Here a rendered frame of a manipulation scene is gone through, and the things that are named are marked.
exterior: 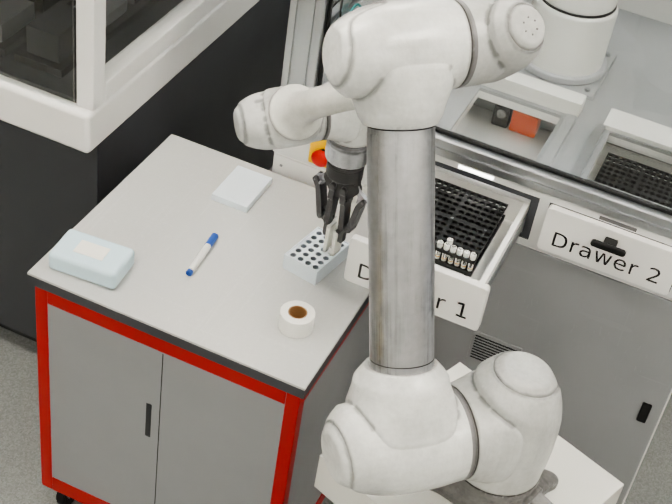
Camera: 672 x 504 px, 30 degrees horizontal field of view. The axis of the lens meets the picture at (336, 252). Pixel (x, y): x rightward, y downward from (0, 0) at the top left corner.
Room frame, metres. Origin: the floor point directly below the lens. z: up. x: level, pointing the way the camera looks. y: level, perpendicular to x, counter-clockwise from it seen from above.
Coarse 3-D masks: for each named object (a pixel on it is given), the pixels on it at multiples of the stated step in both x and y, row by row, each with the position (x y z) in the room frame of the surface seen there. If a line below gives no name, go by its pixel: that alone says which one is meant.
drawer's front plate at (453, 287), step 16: (352, 240) 1.91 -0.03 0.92; (352, 256) 1.91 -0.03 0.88; (352, 272) 1.91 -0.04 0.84; (368, 272) 1.90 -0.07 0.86; (448, 272) 1.86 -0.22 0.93; (368, 288) 1.89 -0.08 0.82; (448, 288) 1.85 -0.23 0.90; (464, 288) 1.84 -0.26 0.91; (480, 288) 1.83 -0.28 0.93; (448, 304) 1.84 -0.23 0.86; (480, 304) 1.82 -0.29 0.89; (464, 320) 1.83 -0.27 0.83; (480, 320) 1.82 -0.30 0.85
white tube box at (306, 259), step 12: (312, 240) 2.04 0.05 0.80; (288, 252) 1.99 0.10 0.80; (300, 252) 2.00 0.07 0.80; (312, 252) 2.01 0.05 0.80; (324, 252) 2.01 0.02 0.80; (288, 264) 1.98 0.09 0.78; (300, 264) 1.96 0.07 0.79; (312, 264) 1.97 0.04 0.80; (324, 264) 1.97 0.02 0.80; (336, 264) 2.01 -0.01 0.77; (300, 276) 1.96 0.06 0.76; (312, 276) 1.95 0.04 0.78; (324, 276) 1.97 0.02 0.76
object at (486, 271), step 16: (448, 176) 2.22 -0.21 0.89; (448, 192) 2.22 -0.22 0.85; (464, 192) 2.21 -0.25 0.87; (480, 192) 2.20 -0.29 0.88; (496, 192) 2.19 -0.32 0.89; (512, 208) 2.17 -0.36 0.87; (528, 208) 2.17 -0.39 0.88; (512, 224) 2.08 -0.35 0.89; (496, 240) 2.10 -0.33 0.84; (512, 240) 2.06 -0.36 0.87; (496, 256) 1.97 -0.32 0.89; (480, 272) 1.98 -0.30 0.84; (496, 272) 1.97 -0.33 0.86
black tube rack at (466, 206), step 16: (448, 208) 2.09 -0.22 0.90; (464, 208) 2.14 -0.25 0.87; (480, 208) 2.12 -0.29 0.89; (496, 208) 2.13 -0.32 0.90; (448, 224) 2.04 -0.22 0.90; (464, 224) 2.05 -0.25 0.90; (480, 224) 2.06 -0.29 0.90; (496, 224) 2.07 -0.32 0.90; (464, 240) 2.00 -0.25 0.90; (480, 240) 2.01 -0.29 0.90; (448, 256) 1.97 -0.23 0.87; (480, 256) 1.99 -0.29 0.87; (464, 272) 1.94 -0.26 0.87
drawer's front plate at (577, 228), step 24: (552, 216) 2.11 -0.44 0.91; (576, 216) 2.10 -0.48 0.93; (552, 240) 2.11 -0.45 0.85; (576, 240) 2.09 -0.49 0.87; (600, 240) 2.08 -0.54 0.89; (624, 240) 2.07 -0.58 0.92; (648, 240) 2.06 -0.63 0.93; (600, 264) 2.08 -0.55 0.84; (648, 264) 2.05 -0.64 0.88; (648, 288) 2.04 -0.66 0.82
